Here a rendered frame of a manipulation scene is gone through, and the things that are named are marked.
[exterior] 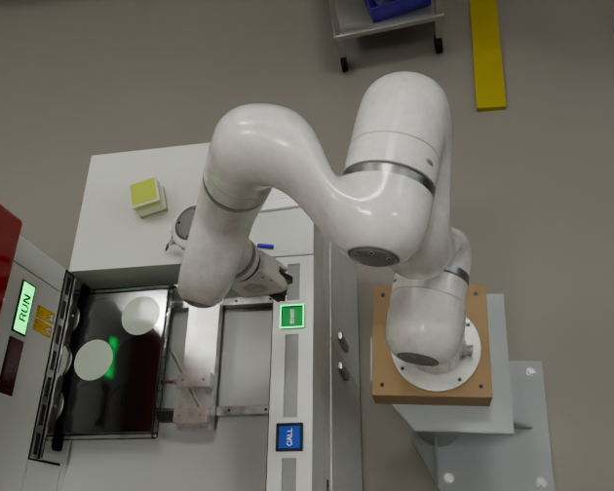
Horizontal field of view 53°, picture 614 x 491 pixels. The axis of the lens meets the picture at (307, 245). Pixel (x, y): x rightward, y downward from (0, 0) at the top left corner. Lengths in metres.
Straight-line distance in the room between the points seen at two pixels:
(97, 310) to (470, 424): 0.94
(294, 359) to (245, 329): 0.24
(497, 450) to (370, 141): 1.72
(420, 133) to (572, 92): 2.29
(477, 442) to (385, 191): 1.71
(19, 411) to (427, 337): 0.92
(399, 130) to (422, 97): 0.05
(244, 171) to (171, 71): 2.65
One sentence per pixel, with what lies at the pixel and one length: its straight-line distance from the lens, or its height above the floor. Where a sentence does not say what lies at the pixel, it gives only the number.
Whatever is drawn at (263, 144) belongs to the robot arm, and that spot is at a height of 1.72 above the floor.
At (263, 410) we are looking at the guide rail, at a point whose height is 0.85.
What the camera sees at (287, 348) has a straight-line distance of 1.37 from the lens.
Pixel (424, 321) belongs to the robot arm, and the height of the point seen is 1.33.
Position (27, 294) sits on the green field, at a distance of 1.51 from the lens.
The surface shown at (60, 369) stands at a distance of 1.60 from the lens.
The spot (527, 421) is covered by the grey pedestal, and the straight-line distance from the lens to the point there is 2.27.
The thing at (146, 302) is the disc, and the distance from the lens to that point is 1.59.
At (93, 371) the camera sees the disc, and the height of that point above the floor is 0.90.
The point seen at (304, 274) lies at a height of 0.96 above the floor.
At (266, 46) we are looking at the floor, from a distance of 3.23.
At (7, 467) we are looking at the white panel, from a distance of 1.48.
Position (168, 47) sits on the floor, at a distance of 3.44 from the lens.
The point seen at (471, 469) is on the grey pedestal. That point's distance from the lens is 2.23.
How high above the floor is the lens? 2.23
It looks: 62 degrees down
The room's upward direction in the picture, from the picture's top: 24 degrees counter-clockwise
